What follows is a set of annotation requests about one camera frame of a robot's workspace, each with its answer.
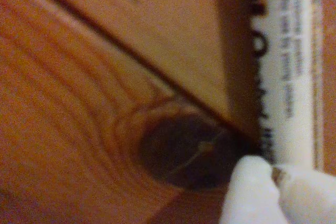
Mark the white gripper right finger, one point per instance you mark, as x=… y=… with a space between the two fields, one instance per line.
x=309 y=197

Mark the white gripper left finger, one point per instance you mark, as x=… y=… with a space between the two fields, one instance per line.
x=249 y=197

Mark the white marker black cap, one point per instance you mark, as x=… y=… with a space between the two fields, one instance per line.
x=288 y=77

